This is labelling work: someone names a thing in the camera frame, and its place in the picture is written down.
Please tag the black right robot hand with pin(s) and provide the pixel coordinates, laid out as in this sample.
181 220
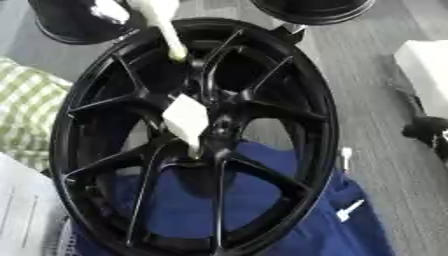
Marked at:
430 130

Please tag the black round wheel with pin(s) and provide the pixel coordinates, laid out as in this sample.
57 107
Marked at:
315 12
63 20

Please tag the black spoked wheel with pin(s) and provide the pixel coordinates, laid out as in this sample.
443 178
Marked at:
238 104

